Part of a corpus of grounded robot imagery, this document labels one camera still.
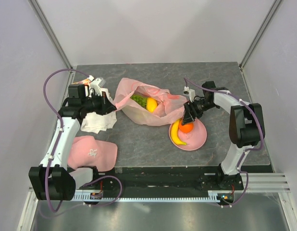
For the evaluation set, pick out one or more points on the left aluminium frame post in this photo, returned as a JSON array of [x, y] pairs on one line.
[[49, 31]]

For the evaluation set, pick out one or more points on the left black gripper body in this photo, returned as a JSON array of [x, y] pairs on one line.
[[99, 104]]

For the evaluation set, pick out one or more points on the green fake grapes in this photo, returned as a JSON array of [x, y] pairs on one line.
[[142, 101]]

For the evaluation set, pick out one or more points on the aluminium frame post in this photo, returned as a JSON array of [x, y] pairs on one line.
[[260, 32], [49, 31]]

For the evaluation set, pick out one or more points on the pink baseball cap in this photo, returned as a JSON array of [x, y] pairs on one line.
[[87, 151]]

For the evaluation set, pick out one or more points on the white cloth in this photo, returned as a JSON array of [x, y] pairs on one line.
[[96, 123]]

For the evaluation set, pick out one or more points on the floral orange cloth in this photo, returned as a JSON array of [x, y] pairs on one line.
[[86, 81]]

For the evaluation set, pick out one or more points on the yellow fake banana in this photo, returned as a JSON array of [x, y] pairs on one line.
[[174, 133]]

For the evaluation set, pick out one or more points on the pink plate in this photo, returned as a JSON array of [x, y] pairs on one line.
[[194, 140]]

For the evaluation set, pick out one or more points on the pink plastic bag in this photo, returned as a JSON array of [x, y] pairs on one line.
[[170, 107]]

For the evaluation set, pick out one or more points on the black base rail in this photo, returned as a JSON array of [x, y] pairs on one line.
[[198, 178]]

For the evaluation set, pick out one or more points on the right aluminium frame post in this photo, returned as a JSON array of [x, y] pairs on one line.
[[260, 32]]

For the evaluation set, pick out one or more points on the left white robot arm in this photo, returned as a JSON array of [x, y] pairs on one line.
[[50, 179]]

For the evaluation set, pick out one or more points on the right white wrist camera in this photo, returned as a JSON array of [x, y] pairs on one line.
[[190, 93]]

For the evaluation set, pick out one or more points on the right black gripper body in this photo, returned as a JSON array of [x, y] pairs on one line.
[[198, 107]]

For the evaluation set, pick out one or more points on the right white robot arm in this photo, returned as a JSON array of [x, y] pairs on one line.
[[246, 132]]

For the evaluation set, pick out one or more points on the yellow fake mango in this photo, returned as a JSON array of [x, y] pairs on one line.
[[151, 104]]

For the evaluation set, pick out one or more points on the fake orange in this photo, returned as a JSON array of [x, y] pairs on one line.
[[187, 128]]

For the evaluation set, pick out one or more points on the grey cable duct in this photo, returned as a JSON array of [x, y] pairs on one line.
[[91, 196]]

